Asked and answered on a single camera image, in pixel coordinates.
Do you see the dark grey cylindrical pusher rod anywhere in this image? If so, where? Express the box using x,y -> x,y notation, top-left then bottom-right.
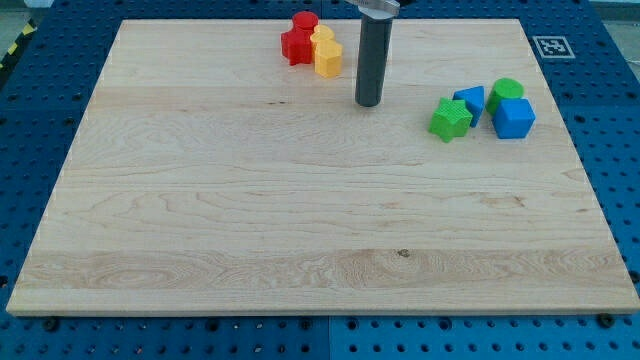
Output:
355,11 -> 393,107

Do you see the silver metal rod mount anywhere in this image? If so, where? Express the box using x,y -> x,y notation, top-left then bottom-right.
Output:
345,0 -> 400,16

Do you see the red star block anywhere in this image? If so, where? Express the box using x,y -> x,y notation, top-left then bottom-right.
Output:
280,29 -> 313,66

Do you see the green star block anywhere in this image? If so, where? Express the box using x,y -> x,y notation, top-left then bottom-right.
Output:
428,98 -> 473,143

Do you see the yellow hexagon block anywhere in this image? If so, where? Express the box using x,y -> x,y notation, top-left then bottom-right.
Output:
314,40 -> 343,78

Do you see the blue triangle block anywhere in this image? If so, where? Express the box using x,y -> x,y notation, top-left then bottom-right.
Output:
453,86 -> 485,128

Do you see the green cylinder block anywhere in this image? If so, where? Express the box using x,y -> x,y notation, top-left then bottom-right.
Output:
486,77 -> 524,116

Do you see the blue cube block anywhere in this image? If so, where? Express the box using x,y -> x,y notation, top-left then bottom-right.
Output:
492,98 -> 536,139

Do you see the white fiducial marker tag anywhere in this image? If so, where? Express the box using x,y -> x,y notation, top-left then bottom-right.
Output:
532,35 -> 575,59

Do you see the light wooden board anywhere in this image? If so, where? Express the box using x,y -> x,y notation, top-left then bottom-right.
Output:
7,19 -> 639,317

